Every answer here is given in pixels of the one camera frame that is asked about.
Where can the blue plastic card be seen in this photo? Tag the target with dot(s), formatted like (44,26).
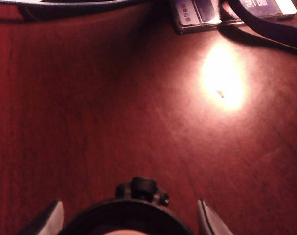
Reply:
(268,7)

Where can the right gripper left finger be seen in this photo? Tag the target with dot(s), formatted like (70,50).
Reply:
(50,218)

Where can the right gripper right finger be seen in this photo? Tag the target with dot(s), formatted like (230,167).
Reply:
(212,220)

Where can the id badge card holder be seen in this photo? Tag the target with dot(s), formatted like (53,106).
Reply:
(199,14)

